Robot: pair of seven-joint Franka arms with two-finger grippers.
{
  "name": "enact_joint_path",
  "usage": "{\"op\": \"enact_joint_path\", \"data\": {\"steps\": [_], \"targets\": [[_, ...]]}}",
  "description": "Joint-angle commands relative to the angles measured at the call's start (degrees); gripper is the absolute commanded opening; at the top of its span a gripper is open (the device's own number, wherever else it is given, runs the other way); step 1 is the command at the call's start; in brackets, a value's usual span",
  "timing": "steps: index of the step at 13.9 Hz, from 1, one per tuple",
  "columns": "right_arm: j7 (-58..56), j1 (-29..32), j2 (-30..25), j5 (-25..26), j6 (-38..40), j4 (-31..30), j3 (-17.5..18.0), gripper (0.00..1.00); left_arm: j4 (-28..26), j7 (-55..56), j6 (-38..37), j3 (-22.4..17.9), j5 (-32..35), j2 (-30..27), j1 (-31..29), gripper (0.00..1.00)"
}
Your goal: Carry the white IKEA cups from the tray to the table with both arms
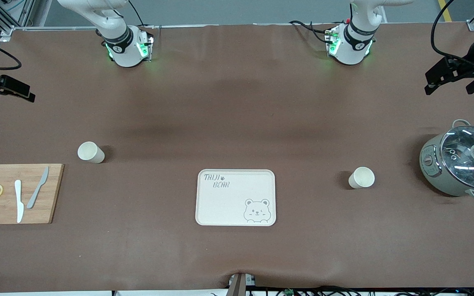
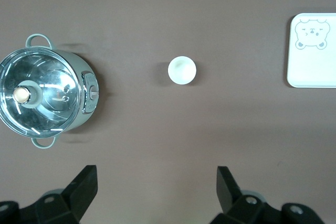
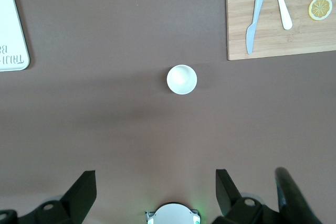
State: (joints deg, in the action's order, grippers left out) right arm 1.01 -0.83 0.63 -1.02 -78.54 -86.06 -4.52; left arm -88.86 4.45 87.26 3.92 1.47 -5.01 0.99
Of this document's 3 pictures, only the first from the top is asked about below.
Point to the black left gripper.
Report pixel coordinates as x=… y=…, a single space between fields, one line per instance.
x=468 y=58

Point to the white IKEA cup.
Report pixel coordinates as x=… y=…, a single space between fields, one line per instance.
x=362 y=179
x=93 y=153

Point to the grey plastic knife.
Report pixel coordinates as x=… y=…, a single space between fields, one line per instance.
x=35 y=193

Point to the white plastic knife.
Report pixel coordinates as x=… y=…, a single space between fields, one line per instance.
x=19 y=201

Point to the wooden cutting board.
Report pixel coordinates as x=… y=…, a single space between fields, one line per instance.
x=35 y=213

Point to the brown table mat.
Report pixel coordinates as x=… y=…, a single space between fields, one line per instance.
x=220 y=102

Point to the white bear print tray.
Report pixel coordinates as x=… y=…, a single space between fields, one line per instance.
x=233 y=205

